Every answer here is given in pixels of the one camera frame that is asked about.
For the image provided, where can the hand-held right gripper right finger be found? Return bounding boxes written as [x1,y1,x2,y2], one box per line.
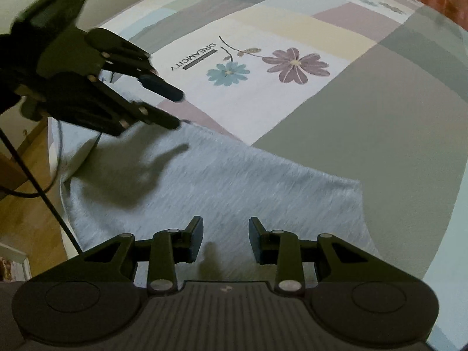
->
[248,216,369,295]

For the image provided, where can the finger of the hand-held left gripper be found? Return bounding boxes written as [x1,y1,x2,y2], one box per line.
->
[89,76,180,137]
[87,28,185,103]

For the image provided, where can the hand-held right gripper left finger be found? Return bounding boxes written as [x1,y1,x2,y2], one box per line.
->
[82,215,205,297]

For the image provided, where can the grey sweatpants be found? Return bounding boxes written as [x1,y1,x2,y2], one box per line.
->
[58,121,385,290]

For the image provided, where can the patchwork floral bed sheet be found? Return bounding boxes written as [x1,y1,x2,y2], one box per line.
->
[47,0,468,351]

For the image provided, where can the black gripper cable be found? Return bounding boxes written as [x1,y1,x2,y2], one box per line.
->
[0,116,104,199]
[0,129,82,257]

